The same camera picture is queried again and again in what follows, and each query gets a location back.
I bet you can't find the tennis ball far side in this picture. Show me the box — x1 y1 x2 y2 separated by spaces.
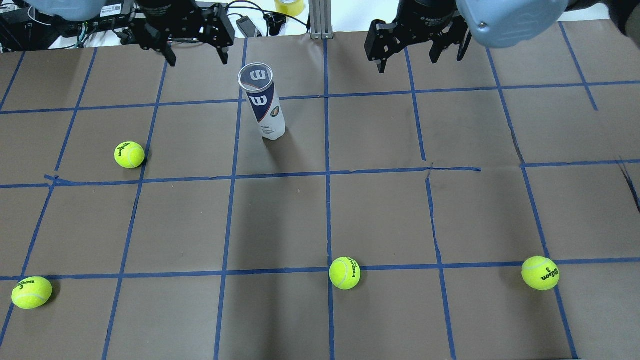
114 141 146 169

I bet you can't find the aluminium frame post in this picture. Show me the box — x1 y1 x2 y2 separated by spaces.
308 0 334 40

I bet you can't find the yellow tape roll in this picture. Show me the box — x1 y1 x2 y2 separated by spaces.
274 0 306 18

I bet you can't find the tennis ball near arm base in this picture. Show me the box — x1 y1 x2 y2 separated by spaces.
329 256 362 291

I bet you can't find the tennis ball near front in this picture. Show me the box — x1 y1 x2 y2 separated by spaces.
521 256 560 291

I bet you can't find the tennis ball middle row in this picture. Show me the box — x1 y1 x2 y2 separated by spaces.
11 276 53 310

